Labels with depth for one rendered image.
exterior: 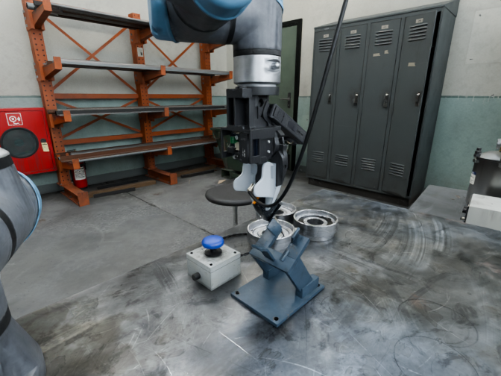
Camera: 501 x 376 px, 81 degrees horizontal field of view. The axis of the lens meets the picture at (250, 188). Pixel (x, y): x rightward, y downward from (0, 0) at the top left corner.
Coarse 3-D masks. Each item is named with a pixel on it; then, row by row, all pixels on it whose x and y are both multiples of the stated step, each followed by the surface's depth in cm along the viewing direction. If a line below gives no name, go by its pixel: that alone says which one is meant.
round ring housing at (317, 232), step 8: (296, 216) 73; (328, 216) 73; (336, 216) 70; (296, 224) 68; (304, 224) 66; (312, 224) 73; (320, 224) 72; (336, 224) 67; (304, 232) 67; (312, 232) 66; (320, 232) 65; (328, 232) 66; (312, 240) 67; (320, 240) 67
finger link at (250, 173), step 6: (246, 168) 52; (252, 168) 53; (258, 168) 53; (246, 174) 53; (252, 174) 54; (258, 174) 53; (240, 180) 52; (246, 180) 53; (252, 180) 54; (258, 180) 54; (234, 186) 51; (240, 186) 52; (246, 186) 53; (252, 192) 55; (252, 198) 55
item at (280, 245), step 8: (256, 224) 68; (264, 224) 69; (280, 224) 68; (288, 224) 67; (248, 232) 62; (248, 240) 63; (256, 240) 60; (280, 240) 60; (288, 240) 61; (272, 248) 60; (280, 248) 60
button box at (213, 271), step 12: (192, 252) 53; (204, 252) 53; (216, 252) 52; (228, 252) 53; (192, 264) 52; (204, 264) 50; (216, 264) 50; (228, 264) 52; (240, 264) 54; (192, 276) 51; (204, 276) 50; (216, 276) 50; (228, 276) 52
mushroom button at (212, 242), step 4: (208, 236) 53; (212, 236) 53; (216, 236) 53; (220, 236) 53; (204, 240) 52; (208, 240) 52; (212, 240) 51; (216, 240) 52; (220, 240) 52; (204, 244) 51; (208, 244) 51; (212, 244) 51; (216, 244) 51; (220, 244) 51; (208, 248) 51; (212, 248) 51; (212, 252) 52
